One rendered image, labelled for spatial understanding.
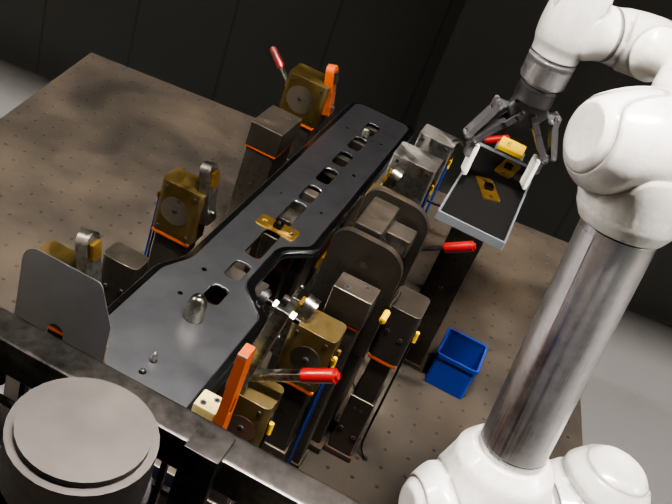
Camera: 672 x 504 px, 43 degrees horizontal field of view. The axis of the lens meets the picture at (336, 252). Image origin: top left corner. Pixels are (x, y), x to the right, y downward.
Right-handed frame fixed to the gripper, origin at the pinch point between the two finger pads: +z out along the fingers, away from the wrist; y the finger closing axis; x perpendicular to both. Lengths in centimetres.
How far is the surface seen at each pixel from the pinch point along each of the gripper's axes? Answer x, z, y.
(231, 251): 18, 20, 48
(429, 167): -12.6, 8.9, 8.8
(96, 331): 75, -8, 68
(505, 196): 1.0, 4.0, -3.7
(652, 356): -110, 120, -152
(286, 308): 57, -2, 45
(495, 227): 13.9, 4.0, 1.5
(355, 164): -26.0, 19.8, 20.8
